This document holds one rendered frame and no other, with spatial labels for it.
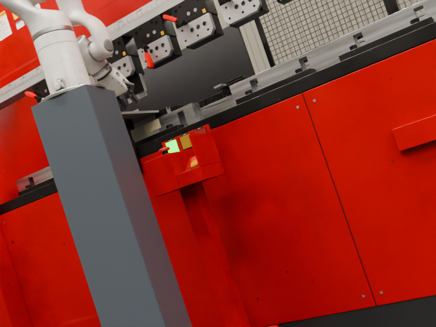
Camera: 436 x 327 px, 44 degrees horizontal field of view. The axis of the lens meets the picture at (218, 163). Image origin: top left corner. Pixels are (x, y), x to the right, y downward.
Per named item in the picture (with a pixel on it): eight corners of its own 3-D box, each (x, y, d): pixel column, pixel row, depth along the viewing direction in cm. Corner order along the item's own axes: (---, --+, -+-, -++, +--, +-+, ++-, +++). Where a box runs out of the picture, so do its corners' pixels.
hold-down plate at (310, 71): (237, 107, 193) (234, 99, 193) (243, 107, 198) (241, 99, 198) (313, 76, 179) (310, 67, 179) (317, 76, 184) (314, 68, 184)
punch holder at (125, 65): (106, 87, 224) (94, 50, 225) (119, 87, 232) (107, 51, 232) (133, 72, 217) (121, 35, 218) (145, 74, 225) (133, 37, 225)
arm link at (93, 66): (111, 56, 205) (95, 64, 210) (88, 29, 198) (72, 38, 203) (103, 70, 200) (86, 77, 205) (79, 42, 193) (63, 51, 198)
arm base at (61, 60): (86, 82, 143) (65, 18, 144) (27, 107, 147) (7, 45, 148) (116, 89, 161) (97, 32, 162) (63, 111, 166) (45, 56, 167)
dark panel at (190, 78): (93, 179, 304) (69, 106, 306) (95, 178, 305) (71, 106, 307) (266, 109, 251) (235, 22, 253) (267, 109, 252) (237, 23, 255)
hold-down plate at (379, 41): (340, 64, 174) (338, 56, 175) (345, 65, 179) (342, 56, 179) (435, 25, 160) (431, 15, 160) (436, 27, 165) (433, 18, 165)
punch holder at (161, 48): (143, 68, 215) (130, 30, 215) (154, 69, 222) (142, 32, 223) (172, 53, 208) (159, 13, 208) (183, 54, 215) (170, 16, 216)
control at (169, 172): (154, 197, 176) (137, 146, 177) (178, 190, 191) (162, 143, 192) (204, 180, 167) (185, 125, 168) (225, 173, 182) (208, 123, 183)
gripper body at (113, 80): (114, 61, 206) (132, 82, 212) (95, 71, 211) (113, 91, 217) (109, 72, 201) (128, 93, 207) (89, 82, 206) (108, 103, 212)
